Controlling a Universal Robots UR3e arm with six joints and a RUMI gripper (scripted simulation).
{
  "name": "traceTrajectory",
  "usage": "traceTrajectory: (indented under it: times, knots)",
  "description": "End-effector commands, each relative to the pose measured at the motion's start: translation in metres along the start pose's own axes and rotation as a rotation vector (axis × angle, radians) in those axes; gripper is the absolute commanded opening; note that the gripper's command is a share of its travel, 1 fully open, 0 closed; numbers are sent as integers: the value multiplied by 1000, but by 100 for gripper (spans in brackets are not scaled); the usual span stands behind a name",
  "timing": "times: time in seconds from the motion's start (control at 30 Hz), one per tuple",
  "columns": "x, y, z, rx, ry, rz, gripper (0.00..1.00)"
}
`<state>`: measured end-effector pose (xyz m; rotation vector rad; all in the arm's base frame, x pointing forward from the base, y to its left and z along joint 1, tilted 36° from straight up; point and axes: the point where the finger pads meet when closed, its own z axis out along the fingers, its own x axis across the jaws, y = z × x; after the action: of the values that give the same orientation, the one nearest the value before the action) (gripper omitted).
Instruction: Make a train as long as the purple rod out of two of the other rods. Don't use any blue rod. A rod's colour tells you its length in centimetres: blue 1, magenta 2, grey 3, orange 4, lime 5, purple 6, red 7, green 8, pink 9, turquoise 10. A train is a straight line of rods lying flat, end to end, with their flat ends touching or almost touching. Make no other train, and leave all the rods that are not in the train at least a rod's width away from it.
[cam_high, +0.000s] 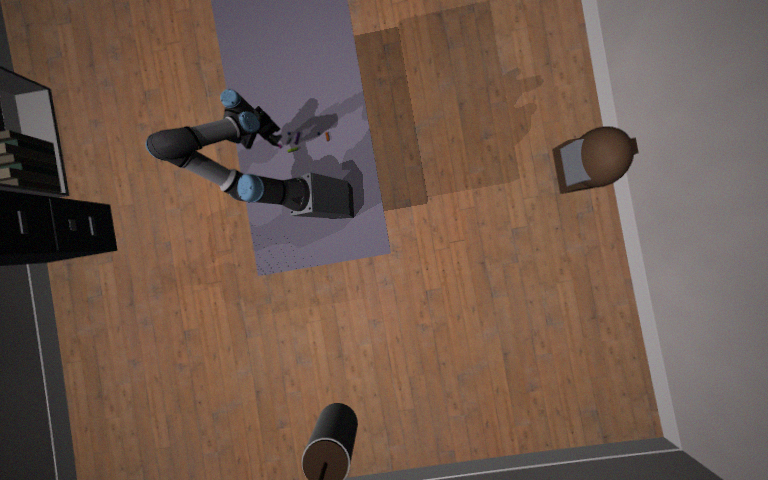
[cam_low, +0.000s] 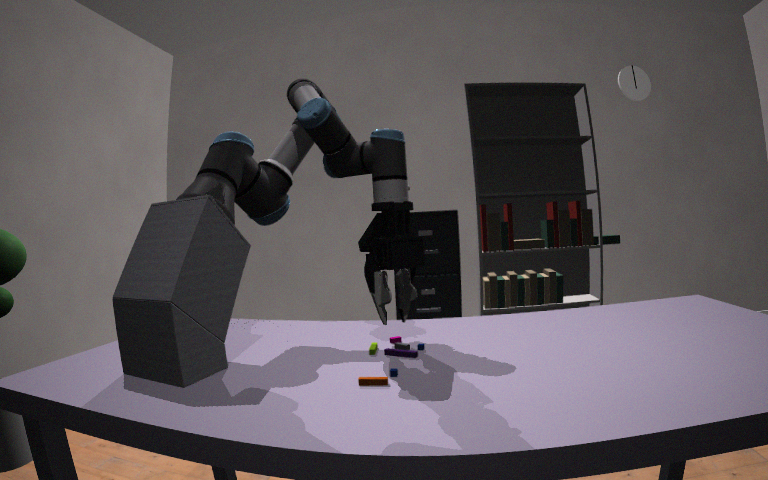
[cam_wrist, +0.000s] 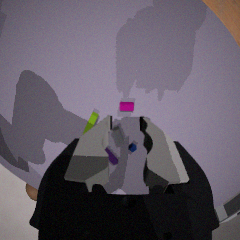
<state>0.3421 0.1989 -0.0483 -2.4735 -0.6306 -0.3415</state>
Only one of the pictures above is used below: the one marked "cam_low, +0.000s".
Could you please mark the orange rod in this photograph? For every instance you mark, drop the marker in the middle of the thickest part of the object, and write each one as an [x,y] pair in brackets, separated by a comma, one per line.
[373,381]

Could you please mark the purple rod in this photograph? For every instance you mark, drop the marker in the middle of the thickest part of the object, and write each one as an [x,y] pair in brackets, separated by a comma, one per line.
[401,353]

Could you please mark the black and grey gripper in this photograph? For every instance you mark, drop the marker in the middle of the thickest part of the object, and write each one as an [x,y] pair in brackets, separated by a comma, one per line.
[407,252]

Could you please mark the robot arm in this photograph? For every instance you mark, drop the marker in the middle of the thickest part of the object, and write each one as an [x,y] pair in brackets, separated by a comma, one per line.
[229,171]

